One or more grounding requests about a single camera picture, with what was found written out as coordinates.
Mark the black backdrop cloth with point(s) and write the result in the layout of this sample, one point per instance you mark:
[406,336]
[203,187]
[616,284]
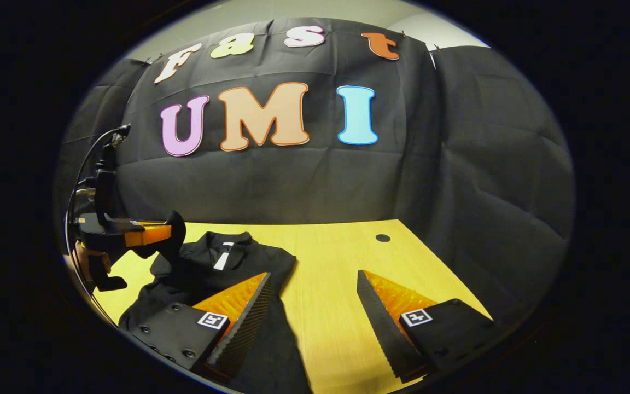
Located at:
[304,180]

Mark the black button-up shirt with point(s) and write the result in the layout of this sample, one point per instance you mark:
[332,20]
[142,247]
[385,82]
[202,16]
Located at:
[238,257]

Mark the round black table grommet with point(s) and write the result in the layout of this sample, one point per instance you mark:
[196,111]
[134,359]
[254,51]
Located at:
[383,238]

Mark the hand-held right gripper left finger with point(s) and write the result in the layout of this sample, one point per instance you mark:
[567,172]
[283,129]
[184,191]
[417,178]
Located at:
[244,328]

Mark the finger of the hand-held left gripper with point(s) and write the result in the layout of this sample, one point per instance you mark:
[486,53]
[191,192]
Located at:
[148,235]

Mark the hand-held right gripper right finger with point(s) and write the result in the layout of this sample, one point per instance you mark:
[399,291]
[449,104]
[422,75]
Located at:
[386,334]

